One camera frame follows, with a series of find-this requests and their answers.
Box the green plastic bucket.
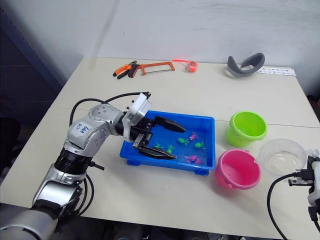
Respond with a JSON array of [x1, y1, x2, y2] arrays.
[[225, 111, 268, 148]]

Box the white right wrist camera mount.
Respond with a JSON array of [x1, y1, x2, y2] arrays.
[[306, 154, 320, 210]]

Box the grey curved head strap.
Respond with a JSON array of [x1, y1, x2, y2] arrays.
[[226, 52, 266, 80]]

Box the orange frame hacksaw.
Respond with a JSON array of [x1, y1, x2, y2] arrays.
[[127, 61, 176, 78]]

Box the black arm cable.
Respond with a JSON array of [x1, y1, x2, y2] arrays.
[[266, 169, 320, 240], [70, 90, 153, 126]]

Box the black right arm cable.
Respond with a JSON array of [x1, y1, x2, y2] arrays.
[[266, 169, 320, 240]]

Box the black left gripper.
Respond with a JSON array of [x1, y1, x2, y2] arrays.
[[129, 115, 187, 161]]

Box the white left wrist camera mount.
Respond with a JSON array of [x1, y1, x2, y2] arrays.
[[125, 92, 153, 126]]

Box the clear plastic cup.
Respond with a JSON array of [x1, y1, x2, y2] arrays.
[[257, 138, 320, 180]]

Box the blue plastic tub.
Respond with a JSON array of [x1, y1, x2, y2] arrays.
[[119, 110, 216, 177]]

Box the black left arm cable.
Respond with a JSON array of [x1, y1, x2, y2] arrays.
[[70, 90, 153, 126]]

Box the orange roll with strap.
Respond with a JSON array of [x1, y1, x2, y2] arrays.
[[171, 58, 200, 73]]

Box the orange handled pliers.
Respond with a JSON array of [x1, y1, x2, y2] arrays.
[[112, 60, 139, 80]]

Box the pink plastic bucket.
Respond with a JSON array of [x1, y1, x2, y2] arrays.
[[215, 149, 262, 191]]

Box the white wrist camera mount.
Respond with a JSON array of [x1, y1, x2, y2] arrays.
[[125, 92, 153, 126], [306, 154, 320, 210]]

